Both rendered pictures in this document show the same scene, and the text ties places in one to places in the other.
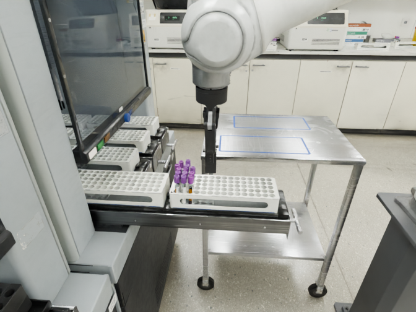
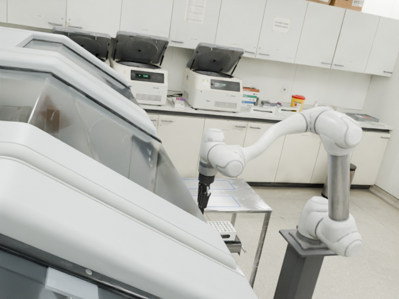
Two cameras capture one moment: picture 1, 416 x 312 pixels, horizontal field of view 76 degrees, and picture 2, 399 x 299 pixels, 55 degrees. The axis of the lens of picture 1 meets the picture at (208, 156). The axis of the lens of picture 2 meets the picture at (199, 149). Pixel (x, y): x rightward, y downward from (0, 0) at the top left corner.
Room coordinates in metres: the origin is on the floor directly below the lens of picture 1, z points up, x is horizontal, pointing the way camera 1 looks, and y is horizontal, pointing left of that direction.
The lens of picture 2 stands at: (-0.85, 0.70, 1.80)
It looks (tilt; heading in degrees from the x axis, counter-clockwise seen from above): 18 degrees down; 336
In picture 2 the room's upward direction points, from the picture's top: 9 degrees clockwise
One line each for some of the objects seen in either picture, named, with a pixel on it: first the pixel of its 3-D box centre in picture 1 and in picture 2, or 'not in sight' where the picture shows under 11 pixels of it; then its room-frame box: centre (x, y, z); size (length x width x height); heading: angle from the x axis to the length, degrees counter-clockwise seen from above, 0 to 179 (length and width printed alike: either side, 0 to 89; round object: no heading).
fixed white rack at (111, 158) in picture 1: (93, 160); not in sight; (0.81, 0.40, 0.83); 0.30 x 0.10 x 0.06; 86
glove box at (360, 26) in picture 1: (358, 25); (249, 89); (3.26, -1.64, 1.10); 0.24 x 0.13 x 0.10; 84
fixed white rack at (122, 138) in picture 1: (111, 141); not in sight; (0.96, 0.39, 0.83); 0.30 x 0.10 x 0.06; 86
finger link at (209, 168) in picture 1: (210, 161); not in sight; (0.61, -0.01, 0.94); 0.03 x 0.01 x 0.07; 85
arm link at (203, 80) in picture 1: (212, 72); (208, 167); (0.62, -0.01, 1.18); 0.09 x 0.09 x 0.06
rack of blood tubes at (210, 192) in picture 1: (223, 194); (203, 232); (0.62, -0.05, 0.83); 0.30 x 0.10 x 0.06; 86
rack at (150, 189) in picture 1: (117, 189); not in sight; (0.64, 0.27, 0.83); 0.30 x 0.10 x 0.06; 86
